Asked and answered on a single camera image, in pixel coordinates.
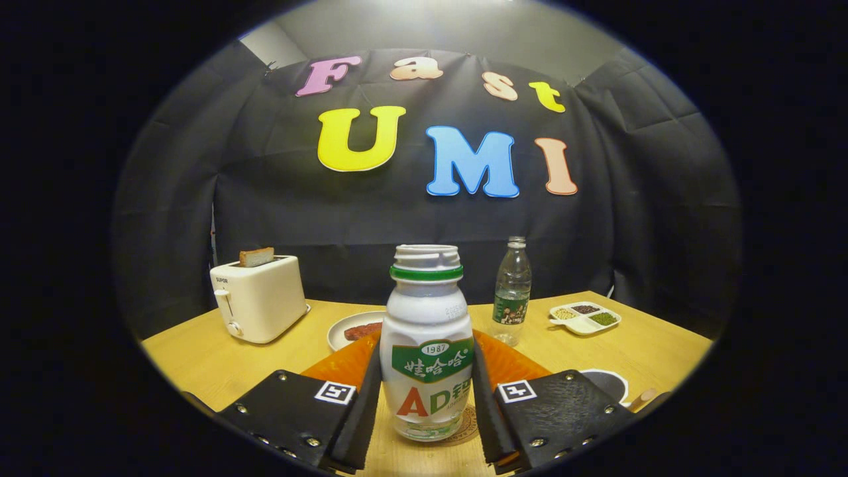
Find white toaster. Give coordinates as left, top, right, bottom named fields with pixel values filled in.
left=209, top=255, right=311, bottom=345

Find white cup with wooden handle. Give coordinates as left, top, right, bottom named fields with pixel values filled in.
left=580, top=368, right=660, bottom=413

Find wooden table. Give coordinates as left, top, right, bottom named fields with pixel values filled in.
left=140, top=290, right=715, bottom=477

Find clear plastic water bottle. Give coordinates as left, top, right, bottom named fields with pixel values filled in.
left=492, top=236, right=533, bottom=347

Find white divided dish with beans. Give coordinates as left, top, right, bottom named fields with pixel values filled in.
left=549, top=301, right=622, bottom=337

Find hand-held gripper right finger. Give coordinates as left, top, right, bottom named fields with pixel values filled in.
left=470, top=331, right=638, bottom=474

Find round cork coaster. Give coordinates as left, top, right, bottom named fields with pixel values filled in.
left=397, top=404, right=480, bottom=447

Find white round plate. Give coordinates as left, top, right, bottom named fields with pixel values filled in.
left=327, top=311, right=387, bottom=352

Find red meat slices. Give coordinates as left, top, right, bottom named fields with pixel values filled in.
left=343, top=322, right=384, bottom=342

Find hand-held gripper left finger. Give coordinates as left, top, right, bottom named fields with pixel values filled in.
left=217, top=331, right=384, bottom=474

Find white juice bottle green label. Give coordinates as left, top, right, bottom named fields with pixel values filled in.
left=380, top=244, right=475, bottom=443

